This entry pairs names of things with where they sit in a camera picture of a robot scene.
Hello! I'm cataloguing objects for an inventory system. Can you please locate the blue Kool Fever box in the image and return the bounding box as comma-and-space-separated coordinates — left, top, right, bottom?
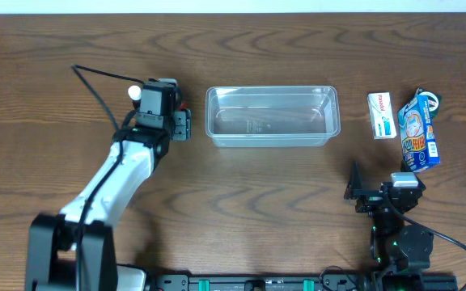
398, 95, 441, 173

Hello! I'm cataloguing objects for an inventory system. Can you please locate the black bottle white cap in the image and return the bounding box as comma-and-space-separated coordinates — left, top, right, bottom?
128, 85, 142, 109

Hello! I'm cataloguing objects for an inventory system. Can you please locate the clear plastic container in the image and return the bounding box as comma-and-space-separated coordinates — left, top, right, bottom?
205, 85, 341, 147

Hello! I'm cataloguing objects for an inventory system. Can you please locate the white Panadol box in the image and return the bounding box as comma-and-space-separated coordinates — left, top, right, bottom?
367, 92, 396, 139

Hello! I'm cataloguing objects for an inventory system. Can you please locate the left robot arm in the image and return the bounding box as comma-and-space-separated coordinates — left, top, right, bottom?
25, 78, 191, 290

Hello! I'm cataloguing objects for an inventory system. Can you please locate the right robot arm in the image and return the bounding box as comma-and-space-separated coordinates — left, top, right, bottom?
344, 162, 434, 290

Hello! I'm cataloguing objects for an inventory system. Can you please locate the dark green round tin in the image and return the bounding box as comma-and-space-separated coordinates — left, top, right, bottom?
415, 87, 443, 118

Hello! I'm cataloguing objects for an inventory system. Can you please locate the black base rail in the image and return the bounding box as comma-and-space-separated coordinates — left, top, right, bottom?
116, 268, 458, 291

